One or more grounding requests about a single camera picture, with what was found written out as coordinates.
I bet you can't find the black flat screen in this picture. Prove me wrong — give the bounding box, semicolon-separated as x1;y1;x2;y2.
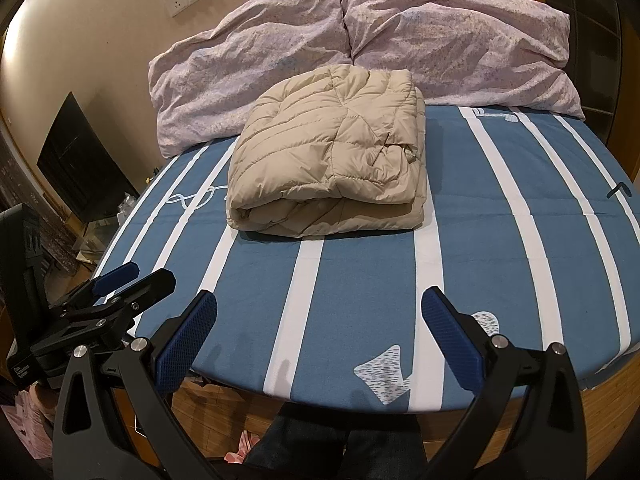
36;92;141;223

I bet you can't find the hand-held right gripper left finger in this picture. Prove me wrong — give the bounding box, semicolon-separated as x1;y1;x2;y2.
51;289;221;480

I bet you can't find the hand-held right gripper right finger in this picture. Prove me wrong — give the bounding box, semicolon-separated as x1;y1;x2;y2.
421;286;587;480

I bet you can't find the glass side table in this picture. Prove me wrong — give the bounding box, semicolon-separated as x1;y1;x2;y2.
75;220;118;266

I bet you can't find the dark glass door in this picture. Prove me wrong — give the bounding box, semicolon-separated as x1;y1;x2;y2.
537;0;640;181

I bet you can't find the blue striped bed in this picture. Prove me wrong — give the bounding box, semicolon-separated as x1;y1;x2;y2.
95;102;640;416

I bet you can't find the pink patterned slipper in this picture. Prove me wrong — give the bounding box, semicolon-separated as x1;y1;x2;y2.
224;430;261;466

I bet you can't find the beige puffer jacket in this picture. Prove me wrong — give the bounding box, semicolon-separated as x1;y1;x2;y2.
226;64;427;238

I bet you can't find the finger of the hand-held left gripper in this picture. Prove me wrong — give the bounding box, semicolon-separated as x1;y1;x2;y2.
60;268;177;333
50;261;142;313

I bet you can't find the person's left forearm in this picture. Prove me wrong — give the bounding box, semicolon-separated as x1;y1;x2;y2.
15;385;56;427

